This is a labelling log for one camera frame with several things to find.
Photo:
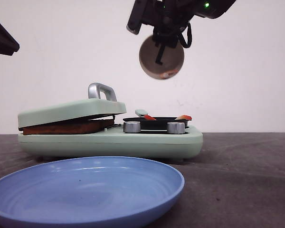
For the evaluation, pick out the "black frying pan green handle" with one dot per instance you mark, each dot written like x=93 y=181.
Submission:
x=159 y=124

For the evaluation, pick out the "blue plate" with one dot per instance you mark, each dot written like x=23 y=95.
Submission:
x=90 y=192

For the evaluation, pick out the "beige ribbed bowl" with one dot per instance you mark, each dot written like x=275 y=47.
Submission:
x=172 y=58

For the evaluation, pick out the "mint green sandwich maker lid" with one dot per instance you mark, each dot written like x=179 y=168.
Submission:
x=101 y=102

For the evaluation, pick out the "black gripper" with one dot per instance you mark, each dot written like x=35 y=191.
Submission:
x=170 y=20

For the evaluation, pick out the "mint green breakfast maker base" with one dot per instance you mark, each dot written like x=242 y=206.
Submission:
x=114 y=142

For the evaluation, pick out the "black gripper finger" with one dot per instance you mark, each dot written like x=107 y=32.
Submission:
x=8 y=45

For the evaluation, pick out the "white bread slice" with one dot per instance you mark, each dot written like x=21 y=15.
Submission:
x=72 y=127

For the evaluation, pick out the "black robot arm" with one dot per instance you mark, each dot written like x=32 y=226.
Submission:
x=211 y=9

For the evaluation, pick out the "right silver control knob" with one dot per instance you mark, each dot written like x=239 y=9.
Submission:
x=175 y=128

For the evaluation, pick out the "left silver control knob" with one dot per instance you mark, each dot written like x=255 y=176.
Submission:
x=131 y=127

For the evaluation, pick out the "silver control knob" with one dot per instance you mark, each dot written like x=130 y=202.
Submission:
x=175 y=128
x=131 y=127

